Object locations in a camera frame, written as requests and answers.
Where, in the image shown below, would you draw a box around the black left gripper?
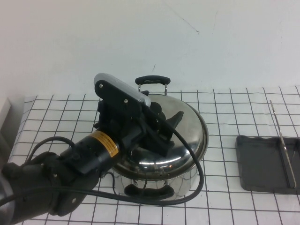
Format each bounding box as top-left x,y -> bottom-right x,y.
93,102 -> 185,158

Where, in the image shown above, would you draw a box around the stainless steel pot lid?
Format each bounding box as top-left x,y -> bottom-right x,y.
112,93 -> 210,175

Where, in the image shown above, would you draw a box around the dark grey lid rack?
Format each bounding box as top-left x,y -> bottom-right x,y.
235,99 -> 300,195

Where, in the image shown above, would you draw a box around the white black-grid tablecloth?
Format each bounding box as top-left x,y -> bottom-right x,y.
0,86 -> 300,225

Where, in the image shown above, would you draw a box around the thick black camera cable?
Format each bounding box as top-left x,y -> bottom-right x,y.
0,106 -> 204,208

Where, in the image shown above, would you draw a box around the stainless steel pot black handles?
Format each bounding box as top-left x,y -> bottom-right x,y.
109,74 -> 210,203

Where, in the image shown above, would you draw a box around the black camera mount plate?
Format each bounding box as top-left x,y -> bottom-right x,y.
94,81 -> 144,119

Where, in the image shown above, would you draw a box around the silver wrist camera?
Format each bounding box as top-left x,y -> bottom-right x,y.
93,72 -> 152,108

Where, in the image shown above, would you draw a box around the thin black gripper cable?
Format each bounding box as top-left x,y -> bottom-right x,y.
29,136 -> 78,165

